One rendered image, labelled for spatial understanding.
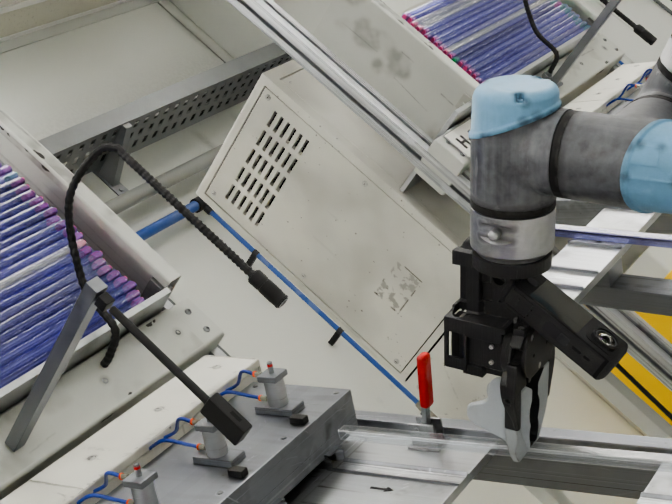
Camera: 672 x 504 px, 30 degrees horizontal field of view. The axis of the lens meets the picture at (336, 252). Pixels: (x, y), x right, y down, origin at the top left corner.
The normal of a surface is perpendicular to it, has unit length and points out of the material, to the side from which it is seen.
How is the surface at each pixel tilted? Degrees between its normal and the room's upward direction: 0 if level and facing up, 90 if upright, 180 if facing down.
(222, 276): 90
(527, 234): 124
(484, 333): 90
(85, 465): 45
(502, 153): 92
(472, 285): 90
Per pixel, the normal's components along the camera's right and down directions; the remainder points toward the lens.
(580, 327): 0.41, -0.71
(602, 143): -0.41, -0.31
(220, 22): -0.52, 0.36
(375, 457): -0.19, -0.93
